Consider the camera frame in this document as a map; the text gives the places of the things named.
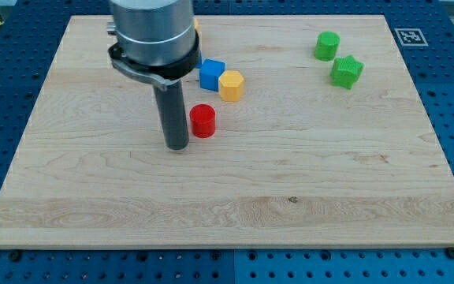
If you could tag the yellow block behind arm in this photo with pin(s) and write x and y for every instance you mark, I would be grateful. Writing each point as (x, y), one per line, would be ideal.
(196, 26)

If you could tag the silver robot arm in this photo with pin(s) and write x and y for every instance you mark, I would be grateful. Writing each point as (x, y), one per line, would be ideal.
(157, 42)

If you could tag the blue triangle block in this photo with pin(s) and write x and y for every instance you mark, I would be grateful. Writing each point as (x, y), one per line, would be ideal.
(199, 62)

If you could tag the red cylinder block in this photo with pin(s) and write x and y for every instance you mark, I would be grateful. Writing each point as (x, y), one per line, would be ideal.
(203, 120)

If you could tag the yellow hexagon block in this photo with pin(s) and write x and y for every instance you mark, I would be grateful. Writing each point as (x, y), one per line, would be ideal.
(231, 86)

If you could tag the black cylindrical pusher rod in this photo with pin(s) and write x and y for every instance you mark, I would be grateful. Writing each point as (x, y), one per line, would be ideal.
(172, 115)

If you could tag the blue cube block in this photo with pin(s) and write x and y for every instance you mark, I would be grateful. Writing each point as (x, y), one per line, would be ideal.
(209, 74)

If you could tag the wooden board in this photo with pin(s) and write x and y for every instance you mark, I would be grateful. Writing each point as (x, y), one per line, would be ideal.
(296, 163)

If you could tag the green star block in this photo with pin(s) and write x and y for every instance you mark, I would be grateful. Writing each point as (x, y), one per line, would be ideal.
(346, 71)

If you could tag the green cylinder block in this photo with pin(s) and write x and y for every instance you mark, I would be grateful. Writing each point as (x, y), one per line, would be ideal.
(326, 46)

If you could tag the white fiducial marker tag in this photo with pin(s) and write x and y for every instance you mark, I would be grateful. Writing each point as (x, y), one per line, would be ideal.
(411, 37)

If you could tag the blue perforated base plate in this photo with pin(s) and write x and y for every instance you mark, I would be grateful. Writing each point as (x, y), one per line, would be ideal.
(29, 39)

